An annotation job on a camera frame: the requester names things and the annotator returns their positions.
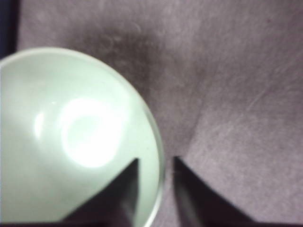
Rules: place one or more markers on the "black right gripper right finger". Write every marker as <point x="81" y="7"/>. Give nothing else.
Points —
<point x="200" y="205"/>

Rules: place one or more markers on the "light green bowl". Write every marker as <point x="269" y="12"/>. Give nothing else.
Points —
<point x="69" y="123"/>

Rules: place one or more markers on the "dark teal rectangular tray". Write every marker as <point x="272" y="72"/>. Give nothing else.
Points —
<point x="9" y="19"/>

